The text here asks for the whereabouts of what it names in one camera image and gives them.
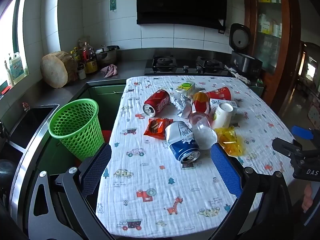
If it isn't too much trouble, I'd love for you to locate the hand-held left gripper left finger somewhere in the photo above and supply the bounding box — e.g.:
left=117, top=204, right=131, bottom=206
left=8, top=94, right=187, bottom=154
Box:
left=28, top=142, right=115, bottom=240

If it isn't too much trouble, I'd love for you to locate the white dish towel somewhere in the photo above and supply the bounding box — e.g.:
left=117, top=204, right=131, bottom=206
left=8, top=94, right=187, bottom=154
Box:
left=224, top=65, right=250, bottom=85

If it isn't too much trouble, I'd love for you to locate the pink rag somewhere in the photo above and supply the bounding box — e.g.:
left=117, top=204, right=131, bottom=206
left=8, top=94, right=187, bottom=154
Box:
left=101, top=64, right=118, bottom=78

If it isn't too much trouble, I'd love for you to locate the red cola can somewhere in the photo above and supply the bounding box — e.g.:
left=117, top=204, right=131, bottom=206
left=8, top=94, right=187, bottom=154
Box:
left=142, top=89, right=171, bottom=117

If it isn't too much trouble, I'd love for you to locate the steel pot with lid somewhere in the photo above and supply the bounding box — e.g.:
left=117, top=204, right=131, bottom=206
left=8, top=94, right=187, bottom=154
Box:
left=95, top=45, right=120, bottom=65

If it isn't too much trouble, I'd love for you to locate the clear plastic cup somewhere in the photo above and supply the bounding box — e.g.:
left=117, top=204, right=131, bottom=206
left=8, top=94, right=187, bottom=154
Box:
left=189, top=112, right=218, bottom=150

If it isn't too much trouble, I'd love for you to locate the small white blue carton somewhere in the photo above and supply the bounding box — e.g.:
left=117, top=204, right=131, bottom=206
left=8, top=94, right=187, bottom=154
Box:
left=209, top=99, right=237, bottom=113

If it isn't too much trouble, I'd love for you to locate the blue label detergent jug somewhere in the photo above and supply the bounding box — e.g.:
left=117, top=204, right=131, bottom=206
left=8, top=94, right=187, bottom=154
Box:
left=9, top=52, right=28, bottom=84

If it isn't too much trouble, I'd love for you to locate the yellow plastic wrapper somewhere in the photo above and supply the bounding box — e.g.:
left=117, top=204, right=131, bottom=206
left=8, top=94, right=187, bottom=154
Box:
left=214, top=126, right=244, bottom=157

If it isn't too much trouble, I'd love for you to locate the person's right hand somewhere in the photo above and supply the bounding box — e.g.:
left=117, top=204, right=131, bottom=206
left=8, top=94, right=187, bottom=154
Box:
left=301, top=182, right=313, bottom=213

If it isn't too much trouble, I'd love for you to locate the white paper cup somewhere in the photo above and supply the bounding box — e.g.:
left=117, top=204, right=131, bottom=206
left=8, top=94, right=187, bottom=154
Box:
left=212, top=102, right=234, bottom=128

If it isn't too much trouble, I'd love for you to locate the round wooden chopping block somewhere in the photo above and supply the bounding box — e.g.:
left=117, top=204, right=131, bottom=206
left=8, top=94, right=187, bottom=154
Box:
left=40, top=51, right=78, bottom=89

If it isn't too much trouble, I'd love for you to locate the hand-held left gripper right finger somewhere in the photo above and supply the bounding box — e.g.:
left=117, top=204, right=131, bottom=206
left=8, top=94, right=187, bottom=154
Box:
left=205, top=144, right=294, bottom=240

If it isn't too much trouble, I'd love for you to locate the kitchen sink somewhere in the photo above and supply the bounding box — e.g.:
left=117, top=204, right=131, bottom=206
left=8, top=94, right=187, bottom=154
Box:
left=0, top=105, right=59, bottom=155

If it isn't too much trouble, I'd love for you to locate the black gas stove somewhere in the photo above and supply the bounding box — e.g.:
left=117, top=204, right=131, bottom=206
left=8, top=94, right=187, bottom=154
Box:
left=144, top=55, right=235, bottom=77

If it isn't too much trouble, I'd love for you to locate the orange drink bottle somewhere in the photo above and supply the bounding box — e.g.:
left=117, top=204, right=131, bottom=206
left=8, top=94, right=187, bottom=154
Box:
left=191, top=92, right=210, bottom=114

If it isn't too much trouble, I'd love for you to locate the green kitchen cabinet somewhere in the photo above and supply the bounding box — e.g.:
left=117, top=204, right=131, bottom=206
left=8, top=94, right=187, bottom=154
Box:
left=37, top=84, right=127, bottom=170

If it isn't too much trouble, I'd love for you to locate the black rice cooker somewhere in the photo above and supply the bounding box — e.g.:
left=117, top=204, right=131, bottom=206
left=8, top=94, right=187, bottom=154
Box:
left=229, top=23, right=263, bottom=77

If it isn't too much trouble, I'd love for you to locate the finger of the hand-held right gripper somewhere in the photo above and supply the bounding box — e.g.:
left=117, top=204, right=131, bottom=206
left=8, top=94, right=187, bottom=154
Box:
left=291, top=126, right=320, bottom=141
left=272, top=137, right=305, bottom=160

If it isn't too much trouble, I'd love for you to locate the red paper cup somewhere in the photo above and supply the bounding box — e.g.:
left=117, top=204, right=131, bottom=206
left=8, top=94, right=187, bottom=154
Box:
left=205, top=86, right=232, bottom=102

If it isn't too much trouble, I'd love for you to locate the green perforated plastic basket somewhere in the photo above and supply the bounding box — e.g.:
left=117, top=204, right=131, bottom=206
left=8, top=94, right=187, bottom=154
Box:
left=48, top=98, right=105, bottom=162

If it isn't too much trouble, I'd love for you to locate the wooden glass-door cabinet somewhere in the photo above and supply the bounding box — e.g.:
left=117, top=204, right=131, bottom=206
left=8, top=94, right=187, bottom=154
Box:
left=244, top=0, right=300, bottom=110

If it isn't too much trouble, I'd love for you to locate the red snack packet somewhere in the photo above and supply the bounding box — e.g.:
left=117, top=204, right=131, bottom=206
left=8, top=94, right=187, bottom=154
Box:
left=144, top=117, right=173, bottom=140

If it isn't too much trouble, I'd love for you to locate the window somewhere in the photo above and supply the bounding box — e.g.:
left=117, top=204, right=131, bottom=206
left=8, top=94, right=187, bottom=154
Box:
left=0, top=0, right=30, bottom=93

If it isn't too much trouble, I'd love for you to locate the white printed tablecloth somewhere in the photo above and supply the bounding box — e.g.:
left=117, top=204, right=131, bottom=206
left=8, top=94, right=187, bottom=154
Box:
left=96, top=75, right=295, bottom=239

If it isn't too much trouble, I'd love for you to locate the black range hood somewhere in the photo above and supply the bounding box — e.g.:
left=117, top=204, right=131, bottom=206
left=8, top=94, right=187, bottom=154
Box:
left=134, top=0, right=241, bottom=28

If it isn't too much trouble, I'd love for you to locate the red plastic stool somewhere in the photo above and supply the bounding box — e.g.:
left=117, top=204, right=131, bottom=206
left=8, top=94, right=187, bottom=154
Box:
left=101, top=129, right=113, bottom=143

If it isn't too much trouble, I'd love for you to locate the large cooking oil bottle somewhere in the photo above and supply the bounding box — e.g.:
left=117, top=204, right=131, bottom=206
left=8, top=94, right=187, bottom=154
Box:
left=82, top=42, right=98, bottom=74

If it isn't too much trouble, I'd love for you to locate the crumpled silver foil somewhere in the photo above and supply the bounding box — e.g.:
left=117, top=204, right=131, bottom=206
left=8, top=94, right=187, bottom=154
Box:
left=171, top=93, right=193, bottom=118

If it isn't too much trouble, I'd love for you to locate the yellow-green label bottle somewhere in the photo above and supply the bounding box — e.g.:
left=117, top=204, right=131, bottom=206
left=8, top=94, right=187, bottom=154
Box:
left=177, top=80, right=196, bottom=96

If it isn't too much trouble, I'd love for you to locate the blue and white can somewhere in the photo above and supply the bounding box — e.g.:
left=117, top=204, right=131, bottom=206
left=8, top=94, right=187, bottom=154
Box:
left=164, top=121, right=201, bottom=164

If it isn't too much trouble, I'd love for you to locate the white spray bottle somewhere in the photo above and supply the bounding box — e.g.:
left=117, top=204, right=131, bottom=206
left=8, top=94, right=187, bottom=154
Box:
left=4, top=60, right=13, bottom=87

